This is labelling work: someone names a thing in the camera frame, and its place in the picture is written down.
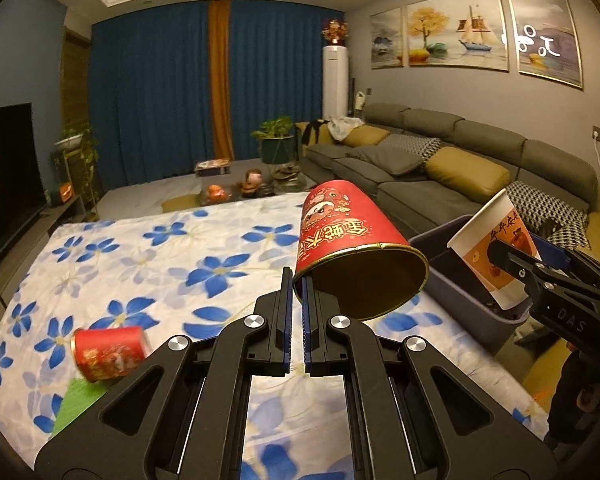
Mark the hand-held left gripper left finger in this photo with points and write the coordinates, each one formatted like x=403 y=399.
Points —
x=290 y=325

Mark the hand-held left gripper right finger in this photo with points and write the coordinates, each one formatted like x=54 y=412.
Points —
x=307 y=325

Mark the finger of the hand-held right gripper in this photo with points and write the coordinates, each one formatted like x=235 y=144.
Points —
x=555 y=252
x=515 y=260

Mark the white printed paper cup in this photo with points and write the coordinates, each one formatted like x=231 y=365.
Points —
x=485 y=225

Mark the grey plastic bin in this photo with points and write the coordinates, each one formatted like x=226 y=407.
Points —
x=460 y=290

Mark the red printed paper cup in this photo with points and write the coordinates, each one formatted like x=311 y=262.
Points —
x=110 y=355
x=350 y=230

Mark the green knitted cloth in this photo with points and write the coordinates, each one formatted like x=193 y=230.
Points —
x=77 y=405

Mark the houndstooth patterned cushion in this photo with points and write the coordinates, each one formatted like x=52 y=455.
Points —
x=420 y=145
x=540 y=200

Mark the large yellow cushion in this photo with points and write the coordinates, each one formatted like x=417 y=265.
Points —
x=467 y=175

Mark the blue floral blanket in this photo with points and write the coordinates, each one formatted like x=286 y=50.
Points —
x=180 y=270

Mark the grey sectional sofa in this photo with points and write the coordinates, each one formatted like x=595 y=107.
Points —
x=480 y=135

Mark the dark tea set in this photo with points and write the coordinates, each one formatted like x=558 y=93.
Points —
x=287 y=177

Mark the round-headed ceramic figurine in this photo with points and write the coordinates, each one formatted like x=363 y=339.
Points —
x=251 y=181

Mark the small orange figurine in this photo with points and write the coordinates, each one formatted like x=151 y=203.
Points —
x=216 y=191

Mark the dark coffee table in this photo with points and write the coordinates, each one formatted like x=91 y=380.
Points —
x=190 y=200

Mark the dark grey cushion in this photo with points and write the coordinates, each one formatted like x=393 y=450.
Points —
x=385 y=160

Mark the printed flat box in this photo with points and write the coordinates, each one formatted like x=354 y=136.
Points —
x=212 y=168

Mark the potted plant in dark pot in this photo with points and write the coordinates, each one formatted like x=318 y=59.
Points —
x=277 y=140

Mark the black cloth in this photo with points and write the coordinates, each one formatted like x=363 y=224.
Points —
x=312 y=132

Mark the small yellow cushion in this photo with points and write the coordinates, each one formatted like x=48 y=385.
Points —
x=365 y=136

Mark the white cloth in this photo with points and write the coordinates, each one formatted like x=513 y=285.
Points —
x=345 y=127

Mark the purple sky painting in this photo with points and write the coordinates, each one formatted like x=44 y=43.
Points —
x=545 y=35

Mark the white bottle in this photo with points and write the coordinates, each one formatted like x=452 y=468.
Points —
x=360 y=100

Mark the sailboat and tree painting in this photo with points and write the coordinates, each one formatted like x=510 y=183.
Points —
x=455 y=30

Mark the white tower air conditioner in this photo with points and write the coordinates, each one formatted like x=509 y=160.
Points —
x=335 y=85

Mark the grey television cabinet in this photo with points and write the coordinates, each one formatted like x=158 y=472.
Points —
x=62 y=212

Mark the orange curtain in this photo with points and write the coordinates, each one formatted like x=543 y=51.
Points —
x=221 y=80

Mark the blue curtain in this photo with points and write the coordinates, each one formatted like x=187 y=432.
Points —
x=150 y=95
x=275 y=70

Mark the small grey landscape painting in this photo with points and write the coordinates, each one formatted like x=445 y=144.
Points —
x=387 y=37

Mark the gold plant stand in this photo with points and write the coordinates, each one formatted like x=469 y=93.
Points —
x=62 y=170

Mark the trailing plant in white pot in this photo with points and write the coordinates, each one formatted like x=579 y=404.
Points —
x=77 y=142

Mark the artificial flower bouquet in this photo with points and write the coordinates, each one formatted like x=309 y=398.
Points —
x=335 y=32

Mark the black television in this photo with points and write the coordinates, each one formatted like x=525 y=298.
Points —
x=5 y=185

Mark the wooden door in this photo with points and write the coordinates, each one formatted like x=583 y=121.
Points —
x=77 y=80

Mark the wall socket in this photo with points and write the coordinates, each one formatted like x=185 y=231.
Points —
x=598 y=133

